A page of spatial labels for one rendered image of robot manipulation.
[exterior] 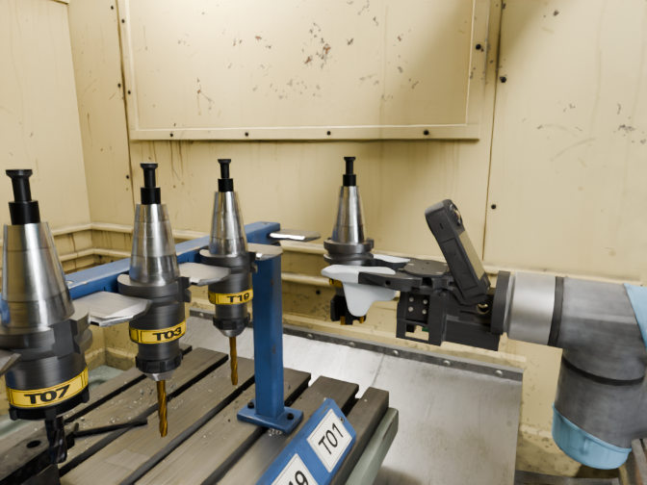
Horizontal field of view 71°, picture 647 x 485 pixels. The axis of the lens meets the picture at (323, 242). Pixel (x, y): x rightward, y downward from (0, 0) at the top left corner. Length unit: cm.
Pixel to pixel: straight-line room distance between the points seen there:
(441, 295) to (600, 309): 15
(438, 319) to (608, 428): 19
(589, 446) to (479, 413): 48
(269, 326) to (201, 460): 21
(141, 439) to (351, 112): 75
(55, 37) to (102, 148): 32
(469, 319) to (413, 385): 54
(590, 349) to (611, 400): 5
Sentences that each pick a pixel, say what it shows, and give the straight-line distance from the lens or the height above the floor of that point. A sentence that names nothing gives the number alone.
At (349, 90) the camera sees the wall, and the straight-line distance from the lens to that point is 105.
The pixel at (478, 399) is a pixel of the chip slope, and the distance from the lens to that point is 105.
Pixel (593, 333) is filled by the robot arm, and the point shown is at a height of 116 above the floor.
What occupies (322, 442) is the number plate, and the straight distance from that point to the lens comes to 68.
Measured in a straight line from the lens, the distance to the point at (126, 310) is 39.
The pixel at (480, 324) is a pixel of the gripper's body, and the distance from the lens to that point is 54.
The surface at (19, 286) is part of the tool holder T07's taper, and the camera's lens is 36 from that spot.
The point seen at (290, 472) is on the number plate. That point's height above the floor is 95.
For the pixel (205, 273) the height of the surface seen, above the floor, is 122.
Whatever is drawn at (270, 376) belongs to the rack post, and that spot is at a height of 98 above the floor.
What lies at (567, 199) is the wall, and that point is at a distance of 98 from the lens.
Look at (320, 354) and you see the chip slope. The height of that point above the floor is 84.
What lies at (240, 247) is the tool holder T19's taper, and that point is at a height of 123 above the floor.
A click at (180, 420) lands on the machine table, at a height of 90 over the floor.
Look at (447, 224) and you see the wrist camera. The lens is 51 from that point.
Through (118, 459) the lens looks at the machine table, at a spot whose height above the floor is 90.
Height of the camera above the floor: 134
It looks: 12 degrees down
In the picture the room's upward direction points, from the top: straight up
